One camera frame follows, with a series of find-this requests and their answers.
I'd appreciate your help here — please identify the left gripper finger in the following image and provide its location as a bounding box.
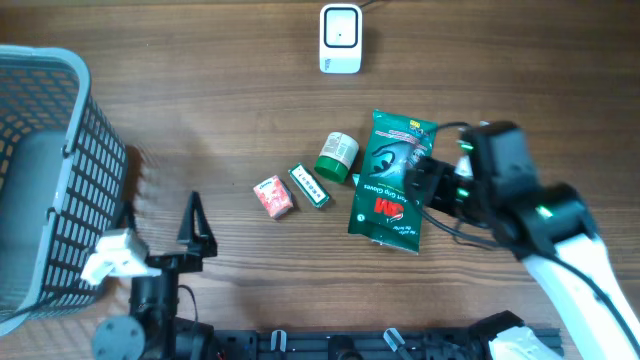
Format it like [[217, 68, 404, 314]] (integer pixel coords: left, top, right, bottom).
[[113, 201, 137, 232], [177, 191, 213, 245]]

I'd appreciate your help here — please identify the green 3M gloves bag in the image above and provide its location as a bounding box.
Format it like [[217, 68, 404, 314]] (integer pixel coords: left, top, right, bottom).
[[348, 109, 437, 253]]

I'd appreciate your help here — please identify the white barcode scanner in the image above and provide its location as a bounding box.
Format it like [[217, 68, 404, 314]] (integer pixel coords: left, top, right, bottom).
[[319, 3, 363, 74]]

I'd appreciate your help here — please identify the green white medicine box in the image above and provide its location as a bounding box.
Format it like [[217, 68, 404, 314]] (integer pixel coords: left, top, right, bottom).
[[288, 163, 330, 208]]

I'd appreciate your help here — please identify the grey plastic mesh basket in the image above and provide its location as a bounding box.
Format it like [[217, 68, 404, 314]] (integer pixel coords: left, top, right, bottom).
[[1, 45, 128, 335]]

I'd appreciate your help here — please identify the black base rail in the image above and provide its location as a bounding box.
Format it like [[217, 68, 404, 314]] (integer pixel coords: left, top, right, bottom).
[[209, 328, 495, 360]]

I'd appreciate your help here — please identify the right camera cable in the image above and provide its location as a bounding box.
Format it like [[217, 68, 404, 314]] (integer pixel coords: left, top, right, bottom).
[[407, 122, 640, 331]]

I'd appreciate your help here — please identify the orange tissue pack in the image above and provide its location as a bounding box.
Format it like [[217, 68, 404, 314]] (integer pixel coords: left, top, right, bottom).
[[253, 175, 294, 219]]

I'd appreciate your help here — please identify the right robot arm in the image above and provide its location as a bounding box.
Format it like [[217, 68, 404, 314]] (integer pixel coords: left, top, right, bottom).
[[403, 121, 639, 359]]

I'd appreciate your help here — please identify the green lid white jar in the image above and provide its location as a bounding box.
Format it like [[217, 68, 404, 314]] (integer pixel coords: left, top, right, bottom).
[[314, 132, 359, 183]]

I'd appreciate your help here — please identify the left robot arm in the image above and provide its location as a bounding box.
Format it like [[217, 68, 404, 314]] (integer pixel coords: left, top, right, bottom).
[[92, 191, 226, 360]]

